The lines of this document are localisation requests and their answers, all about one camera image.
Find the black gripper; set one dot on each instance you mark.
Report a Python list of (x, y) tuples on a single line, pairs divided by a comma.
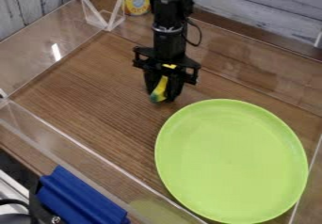
[(166, 59)]

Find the yellow toy banana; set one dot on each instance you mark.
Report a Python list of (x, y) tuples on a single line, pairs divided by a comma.
[(162, 84)]

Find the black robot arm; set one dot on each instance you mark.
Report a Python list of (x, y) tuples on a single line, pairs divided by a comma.
[(171, 17)]

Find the green plastic plate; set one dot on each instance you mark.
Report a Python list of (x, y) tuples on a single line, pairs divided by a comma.
[(232, 161)]

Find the blue plastic clamp block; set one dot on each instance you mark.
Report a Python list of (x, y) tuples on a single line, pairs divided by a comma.
[(75, 201)]

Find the clear acrylic enclosure wall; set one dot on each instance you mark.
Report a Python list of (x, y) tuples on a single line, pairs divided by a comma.
[(48, 148)]

